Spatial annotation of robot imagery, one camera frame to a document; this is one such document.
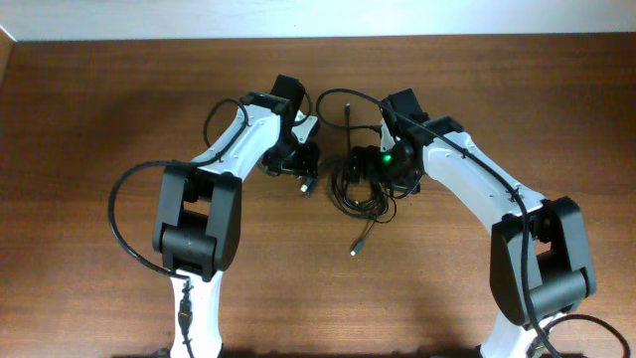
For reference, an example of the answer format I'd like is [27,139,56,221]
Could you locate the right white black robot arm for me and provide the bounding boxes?
[351,89,597,357]

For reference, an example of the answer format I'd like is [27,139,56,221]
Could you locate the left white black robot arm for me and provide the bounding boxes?
[152,75,319,357]

